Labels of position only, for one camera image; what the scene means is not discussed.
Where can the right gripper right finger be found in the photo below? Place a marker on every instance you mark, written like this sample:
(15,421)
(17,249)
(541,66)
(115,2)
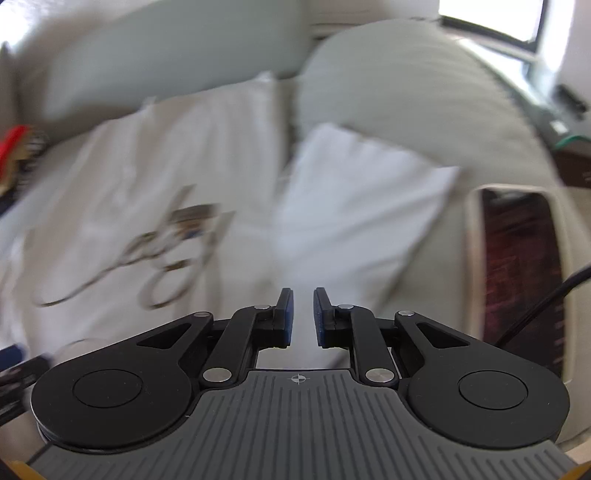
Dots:
(356,330)

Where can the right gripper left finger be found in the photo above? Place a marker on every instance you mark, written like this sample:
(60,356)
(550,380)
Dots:
(238,340)

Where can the white printed t-shirt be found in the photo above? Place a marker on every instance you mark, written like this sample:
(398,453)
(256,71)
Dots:
(197,203)

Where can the stack of folded clothes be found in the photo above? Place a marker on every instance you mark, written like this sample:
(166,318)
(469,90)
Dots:
(21,149)

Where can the grey green sofa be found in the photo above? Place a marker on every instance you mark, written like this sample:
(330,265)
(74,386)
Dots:
(486,344)

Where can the window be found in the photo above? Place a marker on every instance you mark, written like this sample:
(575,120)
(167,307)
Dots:
(514,26)

